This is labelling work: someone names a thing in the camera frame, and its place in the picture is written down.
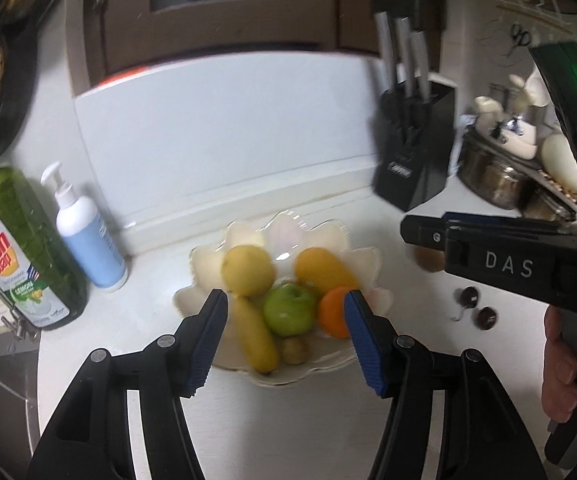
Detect dark plum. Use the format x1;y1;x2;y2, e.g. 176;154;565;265
451;286;481;322
474;307;498;330

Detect yellow mango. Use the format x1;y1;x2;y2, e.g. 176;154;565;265
294;247;360;295

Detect orange tangerine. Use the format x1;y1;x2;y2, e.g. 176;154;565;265
318;286;353;339

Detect green apple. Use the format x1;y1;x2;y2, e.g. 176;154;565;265
262;282;318;338

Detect tan longan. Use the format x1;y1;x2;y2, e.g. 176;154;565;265
280;336;310;365

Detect yellow lemon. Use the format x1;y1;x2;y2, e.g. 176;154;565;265
220;245;276;297

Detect yellow banana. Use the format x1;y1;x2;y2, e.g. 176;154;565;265
231;297;280;375

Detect brown kiwi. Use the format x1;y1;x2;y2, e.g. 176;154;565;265
413;247;445;273

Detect black kitchen scissors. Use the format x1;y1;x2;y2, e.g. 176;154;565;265
380;90;425;155

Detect steel kitchen faucet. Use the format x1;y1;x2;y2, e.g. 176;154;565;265
0;312;40;357

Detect person right hand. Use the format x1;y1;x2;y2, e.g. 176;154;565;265
541;306;577;424

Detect large steel pot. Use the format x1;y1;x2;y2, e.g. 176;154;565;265
458;132;528;210

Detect black knife block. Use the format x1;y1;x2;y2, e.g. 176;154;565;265
373;81;456;211

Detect small steel pot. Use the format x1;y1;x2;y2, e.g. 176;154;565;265
517;180;577;224

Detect steel sink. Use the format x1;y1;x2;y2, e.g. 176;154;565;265
0;350;39;469

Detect cream ceramic pot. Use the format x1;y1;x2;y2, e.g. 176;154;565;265
540;132;577;193

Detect white shell-shaped bowl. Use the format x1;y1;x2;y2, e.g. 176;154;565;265
172;211;394;387

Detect hanging small scissors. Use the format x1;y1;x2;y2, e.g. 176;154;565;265
508;23;533;56

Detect green dish soap bottle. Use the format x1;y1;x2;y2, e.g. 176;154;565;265
0;166;88;330

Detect blue pump lotion bottle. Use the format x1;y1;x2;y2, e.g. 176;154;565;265
40;162;129;292

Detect cream saucepan with handle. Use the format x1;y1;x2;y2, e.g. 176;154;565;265
474;73;551;160

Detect dark brown window frame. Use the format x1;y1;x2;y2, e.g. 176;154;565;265
67;0;446;96

